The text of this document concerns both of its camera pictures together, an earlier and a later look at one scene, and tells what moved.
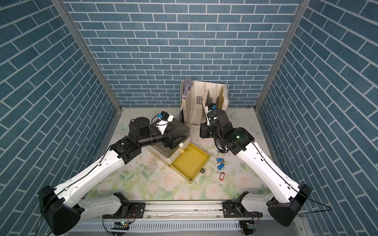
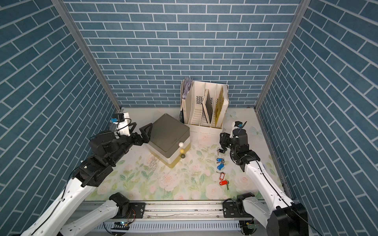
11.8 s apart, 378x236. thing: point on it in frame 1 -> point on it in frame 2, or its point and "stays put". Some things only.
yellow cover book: [223, 101] stays put
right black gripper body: [206, 132] -> [228, 142]
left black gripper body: [165, 142] -> [134, 139]
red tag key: [222, 175] stays put
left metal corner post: [61, 5] stays put
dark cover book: [206, 99] stays put
